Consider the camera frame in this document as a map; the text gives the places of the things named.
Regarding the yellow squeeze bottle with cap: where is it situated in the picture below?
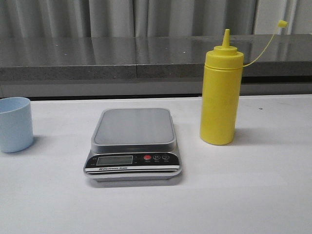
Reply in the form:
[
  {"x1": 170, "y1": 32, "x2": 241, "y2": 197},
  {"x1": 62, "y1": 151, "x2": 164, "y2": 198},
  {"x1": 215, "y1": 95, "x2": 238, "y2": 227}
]
[{"x1": 199, "y1": 20, "x2": 289, "y2": 146}]

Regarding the grey pleated curtain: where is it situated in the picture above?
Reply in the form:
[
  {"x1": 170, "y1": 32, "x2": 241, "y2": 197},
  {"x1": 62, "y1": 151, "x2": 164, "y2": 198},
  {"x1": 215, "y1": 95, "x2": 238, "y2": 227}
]
[{"x1": 0, "y1": 0, "x2": 312, "y2": 38}]

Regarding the grey stone counter ledge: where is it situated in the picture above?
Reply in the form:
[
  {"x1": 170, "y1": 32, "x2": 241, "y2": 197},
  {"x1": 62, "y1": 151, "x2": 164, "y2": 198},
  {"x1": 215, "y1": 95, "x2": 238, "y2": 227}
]
[{"x1": 0, "y1": 35, "x2": 312, "y2": 100}]

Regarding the silver digital kitchen scale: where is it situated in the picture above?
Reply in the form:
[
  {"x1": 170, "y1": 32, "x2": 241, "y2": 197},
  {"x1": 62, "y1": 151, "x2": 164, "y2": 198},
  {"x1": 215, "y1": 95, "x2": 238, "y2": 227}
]
[{"x1": 83, "y1": 108, "x2": 182, "y2": 182}]

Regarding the light blue plastic cup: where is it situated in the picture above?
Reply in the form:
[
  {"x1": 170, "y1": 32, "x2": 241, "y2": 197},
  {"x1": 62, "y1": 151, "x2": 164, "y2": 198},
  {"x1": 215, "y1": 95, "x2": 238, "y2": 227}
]
[{"x1": 0, "y1": 97, "x2": 34, "y2": 153}]

